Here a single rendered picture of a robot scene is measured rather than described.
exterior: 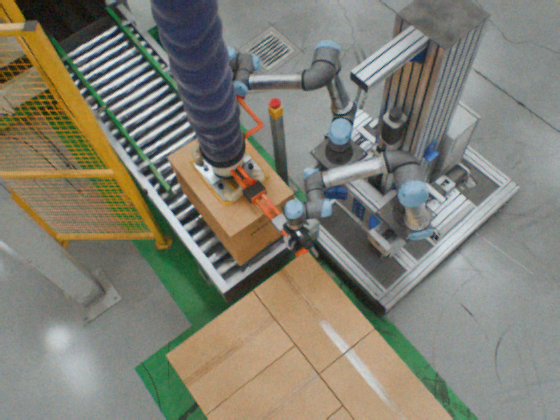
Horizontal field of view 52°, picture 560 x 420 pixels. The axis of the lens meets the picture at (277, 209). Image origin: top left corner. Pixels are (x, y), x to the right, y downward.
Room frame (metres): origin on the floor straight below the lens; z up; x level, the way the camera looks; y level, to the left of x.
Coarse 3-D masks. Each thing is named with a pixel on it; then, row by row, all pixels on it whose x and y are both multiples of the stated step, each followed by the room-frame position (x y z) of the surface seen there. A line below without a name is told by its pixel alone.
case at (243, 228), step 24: (192, 144) 1.74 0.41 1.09; (192, 168) 1.59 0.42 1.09; (264, 168) 1.53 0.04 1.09; (192, 192) 1.49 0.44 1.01; (288, 192) 1.37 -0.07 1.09; (216, 216) 1.29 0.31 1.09; (240, 216) 1.27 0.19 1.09; (264, 216) 1.26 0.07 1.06; (240, 240) 1.18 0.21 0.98; (264, 240) 1.25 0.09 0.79; (240, 264) 1.16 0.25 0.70
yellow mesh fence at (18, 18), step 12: (0, 0) 2.07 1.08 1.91; (12, 0) 2.08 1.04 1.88; (0, 12) 2.97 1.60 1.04; (12, 12) 2.07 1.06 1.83; (24, 36) 2.06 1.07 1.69; (24, 48) 2.97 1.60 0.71; (48, 72) 2.07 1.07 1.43; (48, 84) 2.97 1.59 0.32; (60, 108) 2.99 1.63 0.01; (72, 108) 2.07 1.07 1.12; (84, 132) 2.62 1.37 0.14; (108, 168) 2.09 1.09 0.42
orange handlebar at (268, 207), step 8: (240, 104) 1.86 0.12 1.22; (248, 112) 1.80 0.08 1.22; (256, 120) 1.74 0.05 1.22; (256, 128) 1.69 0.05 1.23; (248, 136) 1.65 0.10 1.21; (240, 168) 1.47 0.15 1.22; (248, 176) 1.41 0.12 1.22; (240, 184) 1.38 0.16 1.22; (256, 200) 1.27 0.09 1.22; (264, 200) 1.27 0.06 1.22; (264, 208) 1.22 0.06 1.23; (272, 208) 1.22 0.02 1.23; (272, 216) 1.18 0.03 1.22; (280, 232) 1.09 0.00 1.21
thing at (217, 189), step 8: (192, 160) 1.63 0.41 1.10; (200, 168) 1.57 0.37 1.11; (208, 168) 1.55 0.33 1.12; (200, 176) 1.52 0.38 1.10; (208, 184) 1.47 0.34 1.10; (216, 184) 1.46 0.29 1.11; (224, 184) 1.45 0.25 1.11; (216, 192) 1.41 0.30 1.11; (232, 192) 1.40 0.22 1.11; (224, 200) 1.36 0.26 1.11
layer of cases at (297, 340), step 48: (288, 288) 1.04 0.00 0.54; (336, 288) 1.00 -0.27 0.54; (192, 336) 0.84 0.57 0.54; (240, 336) 0.80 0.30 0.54; (288, 336) 0.77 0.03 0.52; (336, 336) 0.73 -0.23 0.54; (192, 384) 0.58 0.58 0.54; (240, 384) 0.55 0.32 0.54; (288, 384) 0.51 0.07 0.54; (336, 384) 0.48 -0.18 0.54; (384, 384) 0.45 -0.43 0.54
